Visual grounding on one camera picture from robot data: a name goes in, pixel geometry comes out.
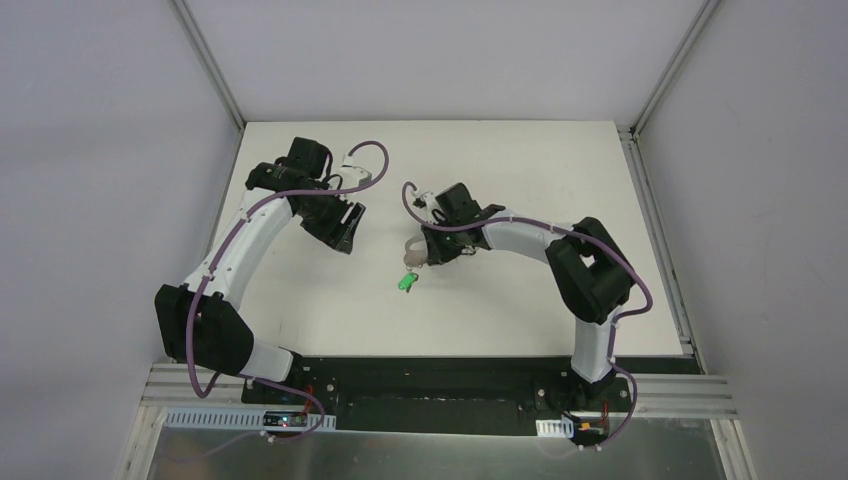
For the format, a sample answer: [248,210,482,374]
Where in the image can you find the keyring with keys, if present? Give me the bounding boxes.
[403,238,477,269]

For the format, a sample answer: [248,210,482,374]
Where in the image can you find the green tagged key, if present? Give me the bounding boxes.
[397,272,419,293]

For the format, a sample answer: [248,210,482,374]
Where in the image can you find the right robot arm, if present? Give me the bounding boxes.
[412,183,635,410]

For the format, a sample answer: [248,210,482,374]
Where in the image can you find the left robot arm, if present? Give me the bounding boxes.
[154,137,374,405]

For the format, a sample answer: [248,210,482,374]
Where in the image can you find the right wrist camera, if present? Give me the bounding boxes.
[412,190,439,213]

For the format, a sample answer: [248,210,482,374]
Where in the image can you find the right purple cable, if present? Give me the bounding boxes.
[401,182,654,452]

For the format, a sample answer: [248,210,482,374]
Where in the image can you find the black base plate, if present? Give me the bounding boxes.
[241,356,632,439]

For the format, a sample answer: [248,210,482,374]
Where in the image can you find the aluminium frame rail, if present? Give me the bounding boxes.
[140,362,266,407]

